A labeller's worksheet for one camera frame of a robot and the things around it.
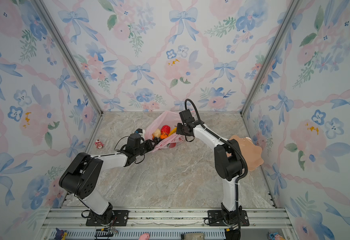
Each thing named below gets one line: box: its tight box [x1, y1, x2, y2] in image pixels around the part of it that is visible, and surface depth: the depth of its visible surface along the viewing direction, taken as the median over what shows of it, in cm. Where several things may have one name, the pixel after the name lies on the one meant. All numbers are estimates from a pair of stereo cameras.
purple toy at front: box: [54, 227, 67, 240], surface depth 68 cm
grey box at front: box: [184, 232, 205, 240], surface depth 68 cm
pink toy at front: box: [138, 232, 151, 240], surface depth 70 cm
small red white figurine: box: [95, 139, 104, 149], surface depth 100 cm
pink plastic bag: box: [144, 111, 186, 152], surface depth 95 cm
